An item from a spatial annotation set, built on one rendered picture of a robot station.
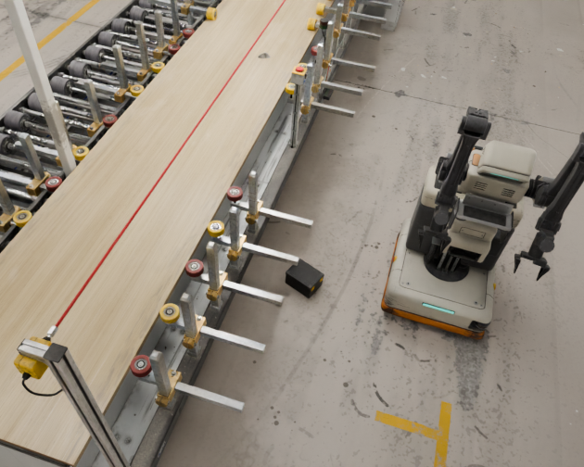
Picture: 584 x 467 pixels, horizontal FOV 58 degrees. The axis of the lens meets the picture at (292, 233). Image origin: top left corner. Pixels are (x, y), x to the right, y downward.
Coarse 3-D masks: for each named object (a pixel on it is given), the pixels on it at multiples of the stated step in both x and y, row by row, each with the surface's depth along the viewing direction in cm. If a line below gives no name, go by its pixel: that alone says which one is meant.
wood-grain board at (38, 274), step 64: (256, 0) 403; (320, 0) 409; (192, 64) 339; (256, 64) 344; (128, 128) 293; (192, 128) 297; (256, 128) 300; (64, 192) 258; (128, 192) 261; (192, 192) 263; (0, 256) 230; (64, 256) 232; (128, 256) 235; (192, 256) 239; (0, 320) 210; (64, 320) 212; (128, 320) 213; (0, 384) 193; (64, 448) 179
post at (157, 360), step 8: (152, 352) 181; (160, 352) 181; (152, 360) 181; (160, 360) 182; (152, 368) 185; (160, 368) 184; (160, 376) 189; (168, 376) 195; (160, 384) 194; (168, 384) 198; (160, 392) 200; (168, 392) 200
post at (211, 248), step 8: (208, 248) 210; (216, 248) 213; (208, 256) 214; (216, 256) 216; (208, 264) 218; (216, 264) 219; (216, 272) 222; (216, 280) 225; (216, 288) 230; (216, 304) 240
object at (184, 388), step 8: (152, 376) 207; (176, 384) 206; (184, 384) 206; (184, 392) 204; (192, 392) 204; (200, 392) 204; (208, 392) 204; (208, 400) 204; (216, 400) 202; (224, 400) 202; (232, 400) 202; (232, 408) 202; (240, 408) 201
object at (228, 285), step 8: (192, 280) 239; (200, 280) 237; (208, 280) 236; (224, 288) 236; (232, 288) 234; (240, 288) 234; (248, 288) 234; (248, 296) 235; (256, 296) 233; (264, 296) 232; (272, 296) 232; (280, 304) 232
